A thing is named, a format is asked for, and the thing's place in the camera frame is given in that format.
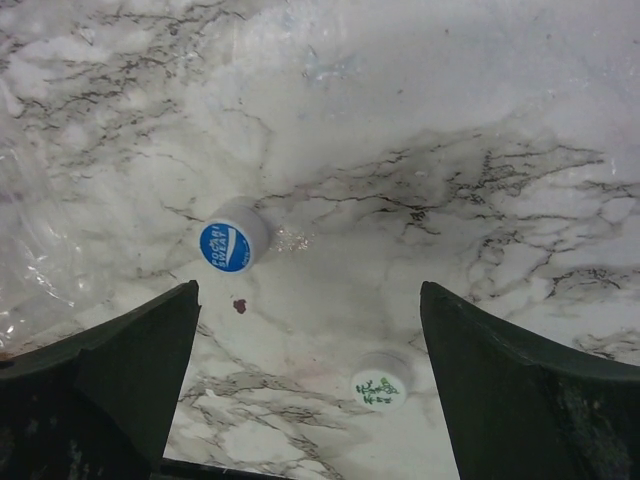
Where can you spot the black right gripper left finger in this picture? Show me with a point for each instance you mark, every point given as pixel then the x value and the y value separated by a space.
pixel 99 404

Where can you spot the blue Pocari Sweat cap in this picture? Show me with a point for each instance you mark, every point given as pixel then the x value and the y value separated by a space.
pixel 235 237

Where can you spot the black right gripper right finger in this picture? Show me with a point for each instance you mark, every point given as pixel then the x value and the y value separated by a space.
pixel 520 406

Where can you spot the clear empty plastic bottle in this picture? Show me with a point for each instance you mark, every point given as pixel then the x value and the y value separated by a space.
pixel 47 273

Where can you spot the white green-print bottle cap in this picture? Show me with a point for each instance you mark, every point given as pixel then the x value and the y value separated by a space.
pixel 381 382

